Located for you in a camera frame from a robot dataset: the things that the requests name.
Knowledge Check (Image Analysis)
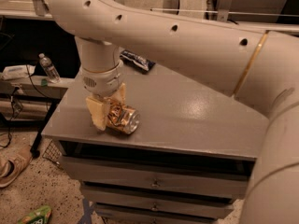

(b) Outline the grey drawer cabinet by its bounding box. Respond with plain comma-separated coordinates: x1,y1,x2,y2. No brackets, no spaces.
43,65,268,224

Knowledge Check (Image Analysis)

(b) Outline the black cable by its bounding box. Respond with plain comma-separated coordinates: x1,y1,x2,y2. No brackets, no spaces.
0,64,50,149

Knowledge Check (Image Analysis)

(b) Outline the low grey side bench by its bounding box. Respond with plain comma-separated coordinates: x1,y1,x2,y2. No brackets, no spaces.
0,76,74,159

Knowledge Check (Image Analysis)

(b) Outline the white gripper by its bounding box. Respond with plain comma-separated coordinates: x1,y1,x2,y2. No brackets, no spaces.
81,63,126,131

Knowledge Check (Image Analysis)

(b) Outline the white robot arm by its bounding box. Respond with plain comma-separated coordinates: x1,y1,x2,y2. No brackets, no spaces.
50,0,299,224

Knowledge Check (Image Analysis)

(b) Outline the tan shoe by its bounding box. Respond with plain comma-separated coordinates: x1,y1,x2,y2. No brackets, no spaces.
0,146,33,188

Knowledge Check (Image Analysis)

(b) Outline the crushed orange soda can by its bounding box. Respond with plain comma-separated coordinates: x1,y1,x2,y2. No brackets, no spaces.
107,99,140,134

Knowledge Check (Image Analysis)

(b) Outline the metal window rail frame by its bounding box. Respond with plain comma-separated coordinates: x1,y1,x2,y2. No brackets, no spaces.
0,0,298,35

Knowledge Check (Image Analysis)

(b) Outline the green snack package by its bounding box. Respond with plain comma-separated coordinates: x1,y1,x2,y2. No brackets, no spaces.
17,205,52,224

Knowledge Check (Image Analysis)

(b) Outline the white tissue pack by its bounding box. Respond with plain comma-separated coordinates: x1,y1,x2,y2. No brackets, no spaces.
1,64,36,80

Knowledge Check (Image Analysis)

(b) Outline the clear plastic water bottle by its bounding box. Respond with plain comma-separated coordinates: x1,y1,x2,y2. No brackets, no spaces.
38,53,60,83

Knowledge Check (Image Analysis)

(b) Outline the blue chip bag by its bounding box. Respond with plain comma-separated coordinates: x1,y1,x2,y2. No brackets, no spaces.
120,50,155,72

